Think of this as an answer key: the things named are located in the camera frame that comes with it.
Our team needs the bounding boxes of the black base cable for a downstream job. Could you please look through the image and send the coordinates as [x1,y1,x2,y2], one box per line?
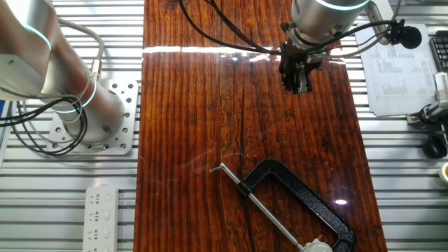
[0,97,89,157]

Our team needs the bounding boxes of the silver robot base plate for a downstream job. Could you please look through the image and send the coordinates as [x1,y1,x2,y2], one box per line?
[45,78,140,156]

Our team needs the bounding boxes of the white power strip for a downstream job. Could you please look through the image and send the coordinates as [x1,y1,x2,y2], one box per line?
[82,185,120,252]

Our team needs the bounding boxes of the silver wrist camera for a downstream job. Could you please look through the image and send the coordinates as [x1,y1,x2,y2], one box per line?
[364,0,398,47]

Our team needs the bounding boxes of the black computer mouse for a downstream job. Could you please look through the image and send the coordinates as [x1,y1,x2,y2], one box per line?
[421,135,448,160]

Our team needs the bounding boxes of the black C-clamp with steel screw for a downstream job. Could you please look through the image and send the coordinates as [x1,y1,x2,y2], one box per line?
[209,159,356,252]

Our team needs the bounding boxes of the printed white paper sheets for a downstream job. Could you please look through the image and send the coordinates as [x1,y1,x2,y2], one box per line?
[354,22,440,118]

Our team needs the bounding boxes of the thick grey base cable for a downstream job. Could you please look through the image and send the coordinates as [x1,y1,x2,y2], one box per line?
[57,16,106,82]

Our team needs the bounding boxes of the brown wooden board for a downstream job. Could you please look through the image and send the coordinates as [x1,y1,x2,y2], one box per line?
[132,0,388,252]

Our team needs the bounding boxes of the grey metal clamp mount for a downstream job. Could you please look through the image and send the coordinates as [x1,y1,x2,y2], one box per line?
[406,102,448,127]

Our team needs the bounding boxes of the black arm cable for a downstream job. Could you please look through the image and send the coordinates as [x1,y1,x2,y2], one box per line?
[178,0,291,56]
[205,0,284,55]

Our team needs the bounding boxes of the white plug-in lamp socket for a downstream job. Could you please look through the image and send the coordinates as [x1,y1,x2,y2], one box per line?
[301,234,334,252]

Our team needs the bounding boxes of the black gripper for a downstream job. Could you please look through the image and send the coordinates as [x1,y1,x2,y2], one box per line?
[279,41,326,95]

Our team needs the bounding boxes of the black foam microphone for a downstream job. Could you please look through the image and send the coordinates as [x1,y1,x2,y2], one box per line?
[388,18,424,50]

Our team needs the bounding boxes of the cream round tape roll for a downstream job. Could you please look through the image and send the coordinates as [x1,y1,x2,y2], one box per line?
[438,162,448,185]

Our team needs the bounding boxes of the grey ribbed handheld device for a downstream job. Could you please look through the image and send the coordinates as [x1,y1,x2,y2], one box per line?
[433,71,448,104]

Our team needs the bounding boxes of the black computer keyboard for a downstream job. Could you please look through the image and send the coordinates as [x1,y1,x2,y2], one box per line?
[428,30,448,73]

